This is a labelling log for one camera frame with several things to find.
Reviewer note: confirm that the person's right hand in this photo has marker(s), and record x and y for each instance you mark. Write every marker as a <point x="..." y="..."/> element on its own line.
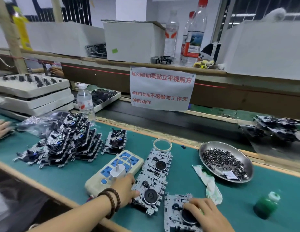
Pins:
<point x="208" y="217"/>

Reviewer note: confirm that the person's left hand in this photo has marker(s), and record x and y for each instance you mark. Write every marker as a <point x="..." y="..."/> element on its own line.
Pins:
<point x="125" y="188"/>

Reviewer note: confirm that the green glue squeeze bottle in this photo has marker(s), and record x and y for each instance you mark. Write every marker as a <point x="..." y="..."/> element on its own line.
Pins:
<point x="265" y="207"/>

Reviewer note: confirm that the pile of small metal parts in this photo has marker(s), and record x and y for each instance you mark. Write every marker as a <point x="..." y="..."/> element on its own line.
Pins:
<point x="220" y="159"/>

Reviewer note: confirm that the round metal bowl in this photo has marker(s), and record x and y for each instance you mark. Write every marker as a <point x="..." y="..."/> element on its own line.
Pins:
<point x="213" y="145"/>

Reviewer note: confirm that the pile of black mechanism assemblies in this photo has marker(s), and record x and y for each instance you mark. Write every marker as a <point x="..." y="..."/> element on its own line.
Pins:
<point x="68" y="140"/>

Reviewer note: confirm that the black conveyor belt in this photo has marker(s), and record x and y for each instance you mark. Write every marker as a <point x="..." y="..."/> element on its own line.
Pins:
<point x="188" y="128"/>

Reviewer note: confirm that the finished mechanisms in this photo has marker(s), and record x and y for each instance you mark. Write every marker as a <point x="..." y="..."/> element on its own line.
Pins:
<point x="275" y="127"/>

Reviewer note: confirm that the white power plug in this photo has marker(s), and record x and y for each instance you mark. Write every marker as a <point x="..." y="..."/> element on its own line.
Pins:
<point x="117" y="171"/>

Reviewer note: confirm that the white blue power strip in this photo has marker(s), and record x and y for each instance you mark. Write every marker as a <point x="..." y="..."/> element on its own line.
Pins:
<point x="116" y="166"/>

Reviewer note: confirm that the white green-stained cloth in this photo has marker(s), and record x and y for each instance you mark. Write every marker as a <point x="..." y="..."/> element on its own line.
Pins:
<point x="208" y="183"/>

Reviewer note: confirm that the white plastic tray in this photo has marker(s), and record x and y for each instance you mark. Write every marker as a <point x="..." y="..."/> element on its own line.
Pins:
<point x="114" y="101"/>

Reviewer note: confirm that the clear plastic bottle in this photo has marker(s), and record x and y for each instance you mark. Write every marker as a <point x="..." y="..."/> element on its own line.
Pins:
<point x="171" y="36"/>
<point x="85" y="106"/>

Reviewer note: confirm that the group of black wheels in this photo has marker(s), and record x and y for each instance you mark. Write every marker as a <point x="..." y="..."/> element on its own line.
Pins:
<point x="101" y="96"/>

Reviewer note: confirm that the clear plastic sheet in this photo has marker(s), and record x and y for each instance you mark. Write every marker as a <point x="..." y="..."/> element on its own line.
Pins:
<point x="280" y="149"/>

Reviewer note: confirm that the white paper sign red text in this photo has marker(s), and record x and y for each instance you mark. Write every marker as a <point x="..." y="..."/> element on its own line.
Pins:
<point x="162" y="89"/>

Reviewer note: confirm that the clear plastic bag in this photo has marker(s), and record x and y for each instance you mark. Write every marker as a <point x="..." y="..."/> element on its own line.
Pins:
<point x="39" y="124"/>

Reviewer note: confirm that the brown cardboard panel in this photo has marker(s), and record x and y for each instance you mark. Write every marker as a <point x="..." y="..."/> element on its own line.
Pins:
<point x="237" y="96"/>

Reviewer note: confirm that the stack of white trays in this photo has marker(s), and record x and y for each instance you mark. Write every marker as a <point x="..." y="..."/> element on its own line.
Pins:
<point x="29" y="96"/>

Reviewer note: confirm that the dark metal device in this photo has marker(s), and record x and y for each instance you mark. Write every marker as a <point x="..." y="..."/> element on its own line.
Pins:
<point x="162" y="60"/>

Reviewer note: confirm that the wooden shelf beam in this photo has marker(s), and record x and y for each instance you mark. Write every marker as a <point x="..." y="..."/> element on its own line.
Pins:
<point x="246" y="79"/>

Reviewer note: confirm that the cluster of black wheels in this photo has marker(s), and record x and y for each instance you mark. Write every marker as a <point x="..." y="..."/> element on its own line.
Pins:
<point x="29" y="79"/>

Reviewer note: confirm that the yellow plastic object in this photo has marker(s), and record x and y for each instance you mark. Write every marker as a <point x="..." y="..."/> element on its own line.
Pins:
<point x="204" y="64"/>

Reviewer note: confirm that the white box green sticker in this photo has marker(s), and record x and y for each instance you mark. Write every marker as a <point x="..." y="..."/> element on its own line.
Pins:
<point x="133" y="41"/>

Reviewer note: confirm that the bottle with orange label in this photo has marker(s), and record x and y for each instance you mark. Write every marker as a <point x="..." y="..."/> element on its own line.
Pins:
<point x="194" y="43"/>

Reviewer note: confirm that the white cardboard box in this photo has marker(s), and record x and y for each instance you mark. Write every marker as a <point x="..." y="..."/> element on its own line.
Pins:
<point x="63" y="38"/>

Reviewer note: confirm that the black window grille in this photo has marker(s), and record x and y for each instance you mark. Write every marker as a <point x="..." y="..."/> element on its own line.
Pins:
<point x="75" y="9"/>

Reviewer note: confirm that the yellow plastic bottle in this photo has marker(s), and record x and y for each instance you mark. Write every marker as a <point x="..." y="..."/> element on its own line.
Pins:
<point x="22" y="29"/>

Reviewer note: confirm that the white rounded object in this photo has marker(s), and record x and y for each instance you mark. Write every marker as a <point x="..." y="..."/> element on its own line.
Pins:
<point x="275" y="14"/>

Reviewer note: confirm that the wooden post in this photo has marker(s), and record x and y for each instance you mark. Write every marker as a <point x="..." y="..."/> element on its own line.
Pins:
<point x="56" y="9"/>
<point x="12" y="41"/>

